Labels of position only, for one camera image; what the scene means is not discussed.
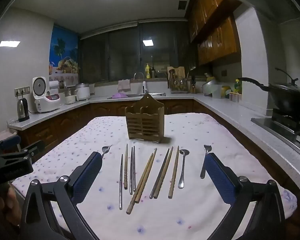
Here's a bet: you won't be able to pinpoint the metal spoon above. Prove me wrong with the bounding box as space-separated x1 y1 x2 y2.
178 149 190 189

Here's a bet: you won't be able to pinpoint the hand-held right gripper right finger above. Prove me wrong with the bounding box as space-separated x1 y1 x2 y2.
204 152 293 240

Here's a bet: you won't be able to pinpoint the gas stove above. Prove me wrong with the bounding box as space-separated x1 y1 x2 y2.
251 109 300 145

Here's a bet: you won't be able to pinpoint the tropical fruit wall poster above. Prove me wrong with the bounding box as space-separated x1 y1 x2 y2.
49 26 79 75

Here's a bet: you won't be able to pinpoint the steel electric kettle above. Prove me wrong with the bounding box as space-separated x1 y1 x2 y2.
16 97 31 123

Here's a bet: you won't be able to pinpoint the small metal fork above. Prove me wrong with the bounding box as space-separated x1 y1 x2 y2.
101 145 113 158

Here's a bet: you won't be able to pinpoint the white open rice cooker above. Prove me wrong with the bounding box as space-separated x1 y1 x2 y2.
32 77 62 114

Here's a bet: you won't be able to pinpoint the white round rice cooker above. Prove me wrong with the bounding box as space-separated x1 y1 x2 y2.
75 83 91 101

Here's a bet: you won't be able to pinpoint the black wok with lid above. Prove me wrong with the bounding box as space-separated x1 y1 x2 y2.
238 67 300 118

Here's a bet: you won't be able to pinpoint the wooden upper cabinets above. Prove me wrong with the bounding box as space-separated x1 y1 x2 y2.
187 0 242 67

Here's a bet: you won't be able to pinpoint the metal mixing bowl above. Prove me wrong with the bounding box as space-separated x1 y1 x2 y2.
202 79 221 97

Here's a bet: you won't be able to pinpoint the wooden utensil holder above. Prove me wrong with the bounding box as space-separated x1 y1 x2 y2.
125 94 165 144

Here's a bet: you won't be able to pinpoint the small white cooking pot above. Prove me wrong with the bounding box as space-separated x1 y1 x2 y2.
65 88 78 105

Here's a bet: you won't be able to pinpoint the dish rack with utensils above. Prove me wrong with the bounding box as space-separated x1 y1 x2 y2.
168 74 191 92

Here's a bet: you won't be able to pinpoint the steel kitchen sink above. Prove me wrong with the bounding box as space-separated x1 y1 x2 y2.
125 92 166 98

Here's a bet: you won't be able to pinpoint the white kitchen countertop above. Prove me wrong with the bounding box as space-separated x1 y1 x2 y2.
7 92 300 171

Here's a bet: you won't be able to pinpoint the metal spork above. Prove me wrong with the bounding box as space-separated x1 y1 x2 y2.
200 144 214 179

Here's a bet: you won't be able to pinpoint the wooden cutting board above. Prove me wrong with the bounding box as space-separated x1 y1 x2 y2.
167 66 186 79

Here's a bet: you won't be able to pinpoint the person's left hand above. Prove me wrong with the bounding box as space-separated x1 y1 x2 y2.
0 181 23 228

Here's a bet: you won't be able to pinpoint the dark kitchen window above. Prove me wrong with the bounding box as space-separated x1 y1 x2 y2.
79 19 198 83

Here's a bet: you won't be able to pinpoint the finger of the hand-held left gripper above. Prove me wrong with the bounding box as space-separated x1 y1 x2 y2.
19 140 46 161
0 135 21 155

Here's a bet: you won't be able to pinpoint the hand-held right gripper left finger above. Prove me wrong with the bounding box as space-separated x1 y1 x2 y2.
20 151 103 240

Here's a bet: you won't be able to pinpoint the wall socket strip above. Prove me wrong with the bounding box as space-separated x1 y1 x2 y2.
14 86 31 97

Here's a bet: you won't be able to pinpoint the pink dish cloth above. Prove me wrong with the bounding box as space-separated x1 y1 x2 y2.
118 79 131 92

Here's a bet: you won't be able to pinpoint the white floral tablecloth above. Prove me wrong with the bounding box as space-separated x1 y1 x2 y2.
12 113 297 240

